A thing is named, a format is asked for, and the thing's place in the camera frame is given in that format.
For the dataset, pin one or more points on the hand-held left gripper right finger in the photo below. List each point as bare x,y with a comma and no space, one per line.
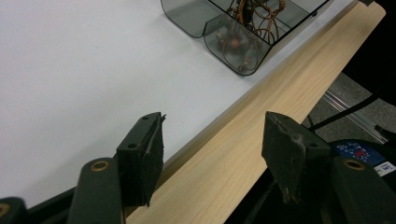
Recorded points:
289,149

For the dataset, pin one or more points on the dark object with blue label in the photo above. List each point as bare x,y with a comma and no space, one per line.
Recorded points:
358,152

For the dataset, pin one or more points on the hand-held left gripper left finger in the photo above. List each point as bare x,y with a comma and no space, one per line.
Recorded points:
141,161

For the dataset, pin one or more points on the grey transparent compartment box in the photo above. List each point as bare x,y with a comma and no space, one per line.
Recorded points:
199,18

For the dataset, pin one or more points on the wooden table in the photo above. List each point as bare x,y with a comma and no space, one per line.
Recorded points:
249,124

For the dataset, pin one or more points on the aluminium floor rail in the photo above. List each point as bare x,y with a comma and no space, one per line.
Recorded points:
351,115

